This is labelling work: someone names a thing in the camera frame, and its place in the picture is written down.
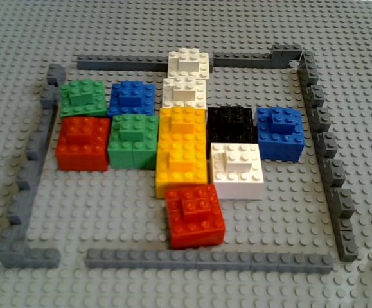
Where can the yellow lego cube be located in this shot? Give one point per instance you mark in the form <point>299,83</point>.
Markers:
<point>180,173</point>
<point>182,123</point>

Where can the red lego cube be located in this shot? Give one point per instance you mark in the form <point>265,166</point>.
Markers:
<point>83,154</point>
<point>195,231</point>

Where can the grey studded lego baseplate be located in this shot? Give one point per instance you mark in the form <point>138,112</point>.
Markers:
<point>108,208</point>

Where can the white lego cube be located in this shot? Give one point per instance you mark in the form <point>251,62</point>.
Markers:
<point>189,62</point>
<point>237,183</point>
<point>184,91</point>

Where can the blue lego cube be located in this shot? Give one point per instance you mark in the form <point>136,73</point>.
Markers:
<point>279,141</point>
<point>131,96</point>

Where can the dark grey wall brick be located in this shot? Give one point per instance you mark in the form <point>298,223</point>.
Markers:
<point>309,69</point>
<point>317,96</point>
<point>121,62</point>
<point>20,207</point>
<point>322,119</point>
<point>328,145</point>
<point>242,60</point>
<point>29,174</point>
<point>335,173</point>
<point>348,240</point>
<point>55,73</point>
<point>285,54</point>
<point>343,203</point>
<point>48,96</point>
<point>42,131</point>
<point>205,260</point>
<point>22,253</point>

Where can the black lego cube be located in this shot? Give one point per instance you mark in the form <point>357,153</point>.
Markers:
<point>230,125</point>

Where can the green lego cube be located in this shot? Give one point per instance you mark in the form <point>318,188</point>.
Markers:
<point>83,96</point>
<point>131,154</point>

